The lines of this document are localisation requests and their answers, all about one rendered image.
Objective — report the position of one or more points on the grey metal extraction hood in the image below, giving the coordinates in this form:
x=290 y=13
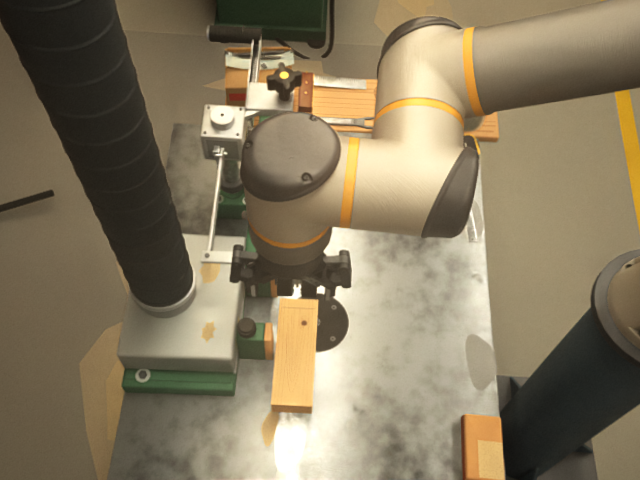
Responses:
x=190 y=330

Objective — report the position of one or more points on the green roller column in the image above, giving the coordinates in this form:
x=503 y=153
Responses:
x=233 y=200

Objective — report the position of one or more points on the black round spindle plate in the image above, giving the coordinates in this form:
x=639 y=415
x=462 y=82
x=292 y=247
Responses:
x=332 y=327

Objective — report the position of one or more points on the black-grip steel lever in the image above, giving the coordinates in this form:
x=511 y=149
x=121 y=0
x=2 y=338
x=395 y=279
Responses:
x=235 y=33

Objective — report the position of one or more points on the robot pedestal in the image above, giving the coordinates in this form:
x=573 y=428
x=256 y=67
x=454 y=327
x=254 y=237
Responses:
x=555 y=395

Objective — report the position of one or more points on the orange wooden block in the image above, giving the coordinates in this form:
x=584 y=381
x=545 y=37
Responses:
x=482 y=447

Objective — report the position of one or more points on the grey hold-down head box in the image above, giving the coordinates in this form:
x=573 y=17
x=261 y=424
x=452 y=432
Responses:
x=220 y=132

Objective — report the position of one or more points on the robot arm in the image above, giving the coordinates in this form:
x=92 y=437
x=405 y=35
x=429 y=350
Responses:
x=400 y=180

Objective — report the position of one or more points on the grey steel moulder table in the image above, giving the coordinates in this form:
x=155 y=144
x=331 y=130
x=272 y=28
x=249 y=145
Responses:
x=400 y=350

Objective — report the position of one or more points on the steel rod with foot plate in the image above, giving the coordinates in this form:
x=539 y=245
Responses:
x=216 y=200

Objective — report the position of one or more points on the black star knob yellow dot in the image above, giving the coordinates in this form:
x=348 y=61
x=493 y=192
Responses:
x=285 y=80

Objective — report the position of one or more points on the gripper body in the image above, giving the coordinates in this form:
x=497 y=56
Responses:
x=290 y=267

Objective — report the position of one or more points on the green block with wood face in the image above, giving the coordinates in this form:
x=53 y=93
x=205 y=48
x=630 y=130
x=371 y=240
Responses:
x=257 y=345

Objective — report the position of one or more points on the grey metal clamp bracket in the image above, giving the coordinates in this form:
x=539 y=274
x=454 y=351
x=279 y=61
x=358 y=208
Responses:
x=260 y=97

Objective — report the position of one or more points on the dark green machine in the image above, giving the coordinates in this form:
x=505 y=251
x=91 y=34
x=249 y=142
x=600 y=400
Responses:
x=272 y=20

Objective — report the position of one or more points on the black round knob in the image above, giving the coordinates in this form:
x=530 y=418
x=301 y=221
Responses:
x=246 y=327

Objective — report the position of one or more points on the green fence base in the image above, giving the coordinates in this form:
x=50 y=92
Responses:
x=180 y=382

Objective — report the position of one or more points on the orange wooden board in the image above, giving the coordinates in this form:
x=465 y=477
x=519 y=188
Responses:
x=345 y=100

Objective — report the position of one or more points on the light wooden sample rail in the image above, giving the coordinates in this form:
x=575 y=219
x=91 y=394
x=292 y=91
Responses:
x=295 y=360

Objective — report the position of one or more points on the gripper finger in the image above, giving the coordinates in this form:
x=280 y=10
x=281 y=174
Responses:
x=245 y=265
x=335 y=272

